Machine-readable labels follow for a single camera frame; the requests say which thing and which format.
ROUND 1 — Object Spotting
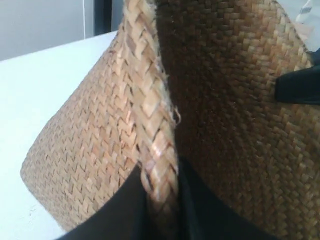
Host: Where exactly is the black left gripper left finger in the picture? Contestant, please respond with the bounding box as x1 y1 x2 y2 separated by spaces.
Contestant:
59 166 160 240

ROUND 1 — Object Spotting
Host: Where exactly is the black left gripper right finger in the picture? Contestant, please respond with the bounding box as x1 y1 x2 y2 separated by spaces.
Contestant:
176 156 253 240

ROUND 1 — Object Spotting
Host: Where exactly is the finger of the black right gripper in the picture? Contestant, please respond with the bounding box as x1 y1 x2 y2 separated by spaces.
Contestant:
274 50 320 105

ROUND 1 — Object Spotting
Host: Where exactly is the brown woven straw basket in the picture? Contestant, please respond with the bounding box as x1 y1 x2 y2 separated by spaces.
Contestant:
20 0 320 240

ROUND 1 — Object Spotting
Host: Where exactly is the dark vertical post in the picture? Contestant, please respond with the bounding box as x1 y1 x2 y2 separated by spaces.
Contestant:
93 0 124 36

